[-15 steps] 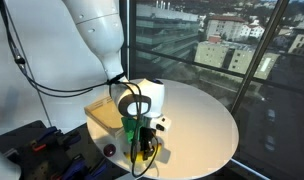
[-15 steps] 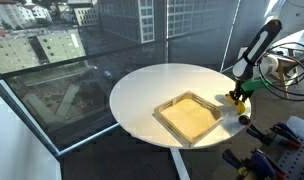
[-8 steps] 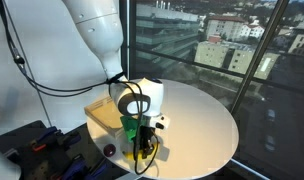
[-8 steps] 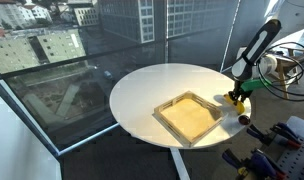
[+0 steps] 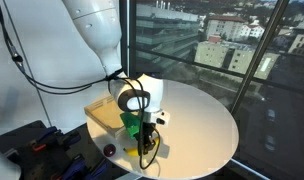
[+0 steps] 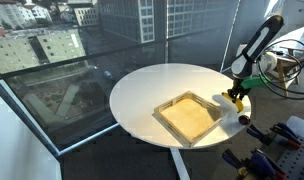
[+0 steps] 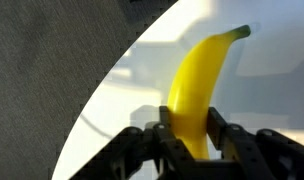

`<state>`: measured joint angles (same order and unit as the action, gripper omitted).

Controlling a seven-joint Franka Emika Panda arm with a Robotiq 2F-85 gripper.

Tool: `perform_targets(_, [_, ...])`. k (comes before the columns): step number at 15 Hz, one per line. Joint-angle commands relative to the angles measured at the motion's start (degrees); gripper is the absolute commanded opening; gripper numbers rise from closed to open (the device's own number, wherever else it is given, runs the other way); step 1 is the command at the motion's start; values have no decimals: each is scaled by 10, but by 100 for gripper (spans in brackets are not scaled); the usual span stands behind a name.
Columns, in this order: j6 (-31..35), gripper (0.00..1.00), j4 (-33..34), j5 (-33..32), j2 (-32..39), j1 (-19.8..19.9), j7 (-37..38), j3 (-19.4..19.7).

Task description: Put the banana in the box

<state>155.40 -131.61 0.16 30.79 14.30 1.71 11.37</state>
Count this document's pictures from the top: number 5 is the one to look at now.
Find yellow banana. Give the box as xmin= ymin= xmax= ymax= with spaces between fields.
xmin=122 ymin=136 xmax=161 ymax=158

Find window mullion bar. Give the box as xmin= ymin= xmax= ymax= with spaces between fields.
xmin=229 ymin=0 xmax=291 ymax=117

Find white rounded object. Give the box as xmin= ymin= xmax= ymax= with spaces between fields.
xmin=0 ymin=143 xmax=23 ymax=180

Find dark horizontal window rail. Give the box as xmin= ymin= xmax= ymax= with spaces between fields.
xmin=135 ymin=46 xmax=304 ymax=98

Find dark red plum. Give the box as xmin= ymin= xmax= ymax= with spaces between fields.
xmin=102 ymin=143 xmax=117 ymax=158

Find blue clamp with orange tips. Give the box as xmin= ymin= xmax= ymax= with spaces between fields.
xmin=52 ymin=156 xmax=110 ymax=180

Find shallow wooden tray box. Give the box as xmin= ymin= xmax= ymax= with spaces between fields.
xmin=83 ymin=94 xmax=127 ymax=140

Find blue black clamp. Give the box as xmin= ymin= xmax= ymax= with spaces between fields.
xmin=31 ymin=125 xmax=82 ymax=153

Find black camera cable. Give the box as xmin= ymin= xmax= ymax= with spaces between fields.
xmin=106 ymin=75 xmax=162 ymax=171

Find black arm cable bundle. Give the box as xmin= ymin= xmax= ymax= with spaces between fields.
xmin=0 ymin=0 xmax=126 ymax=96

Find white table leg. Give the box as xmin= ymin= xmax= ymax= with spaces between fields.
xmin=122 ymin=172 xmax=144 ymax=180

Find window corner post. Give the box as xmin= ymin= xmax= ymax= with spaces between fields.
xmin=118 ymin=0 xmax=137 ymax=79

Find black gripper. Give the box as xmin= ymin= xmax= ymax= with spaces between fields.
xmin=138 ymin=122 xmax=159 ymax=156

